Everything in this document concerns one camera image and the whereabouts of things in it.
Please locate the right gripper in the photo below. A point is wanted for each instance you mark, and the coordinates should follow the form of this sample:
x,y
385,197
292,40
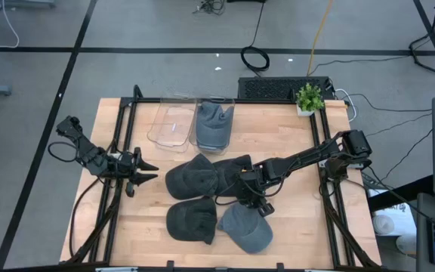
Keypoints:
x,y
253,185

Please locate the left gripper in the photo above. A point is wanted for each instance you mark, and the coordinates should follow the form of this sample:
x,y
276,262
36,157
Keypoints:
x,y
123,166

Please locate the dark charcoal baseball cap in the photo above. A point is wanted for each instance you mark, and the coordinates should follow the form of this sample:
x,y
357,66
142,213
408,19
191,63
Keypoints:
x,y
191,177
229,174
191,221

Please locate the grey-blue denim baseball cap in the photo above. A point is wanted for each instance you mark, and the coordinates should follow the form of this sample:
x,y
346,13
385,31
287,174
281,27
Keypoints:
x,y
213,124
245,230

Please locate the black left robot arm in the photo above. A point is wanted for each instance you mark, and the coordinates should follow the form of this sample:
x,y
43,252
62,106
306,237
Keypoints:
x,y
89,155

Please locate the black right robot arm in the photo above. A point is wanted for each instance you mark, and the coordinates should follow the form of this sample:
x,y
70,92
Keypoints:
x,y
304,155

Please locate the clear plastic bin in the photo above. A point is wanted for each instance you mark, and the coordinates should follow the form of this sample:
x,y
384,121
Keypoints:
x,y
192,140
172,128

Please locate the black perforated computer case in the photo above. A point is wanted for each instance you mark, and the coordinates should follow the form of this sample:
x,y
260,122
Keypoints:
x,y
266,88

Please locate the green plant in white pot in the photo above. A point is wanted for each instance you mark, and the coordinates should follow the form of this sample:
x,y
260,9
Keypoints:
x,y
309,98

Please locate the black desk crossbar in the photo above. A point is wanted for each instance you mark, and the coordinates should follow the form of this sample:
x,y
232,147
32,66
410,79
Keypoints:
x,y
398,194

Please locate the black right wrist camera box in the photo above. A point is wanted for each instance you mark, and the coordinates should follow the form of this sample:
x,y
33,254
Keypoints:
x,y
266,210

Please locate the black aluminium frame rail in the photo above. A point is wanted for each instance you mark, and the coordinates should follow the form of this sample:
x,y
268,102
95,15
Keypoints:
x,y
326,121
316,136
130,124
251,101
118,124

